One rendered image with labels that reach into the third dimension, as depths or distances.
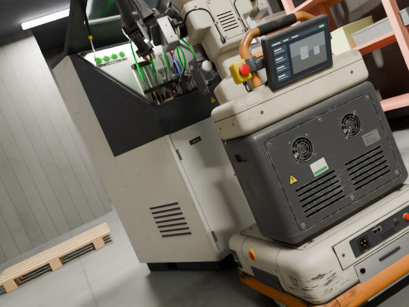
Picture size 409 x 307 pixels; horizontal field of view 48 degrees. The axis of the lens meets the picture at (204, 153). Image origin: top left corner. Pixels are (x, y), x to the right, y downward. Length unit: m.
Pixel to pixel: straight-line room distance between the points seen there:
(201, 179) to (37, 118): 5.33
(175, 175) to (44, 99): 5.33
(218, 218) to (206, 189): 0.17
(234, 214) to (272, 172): 1.09
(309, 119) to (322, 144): 0.10
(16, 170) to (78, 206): 1.06
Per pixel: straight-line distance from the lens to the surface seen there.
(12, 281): 4.92
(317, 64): 1.59
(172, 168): 2.40
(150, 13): 2.04
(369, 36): 4.10
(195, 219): 2.44
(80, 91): 2.93
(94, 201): 7.49
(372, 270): 1.60
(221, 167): 2.53
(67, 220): 7.48
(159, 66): 3.15
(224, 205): 2.50
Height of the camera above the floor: 0.80
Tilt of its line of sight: 4 degrees down
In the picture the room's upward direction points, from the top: 23 degrees counter-clockwise
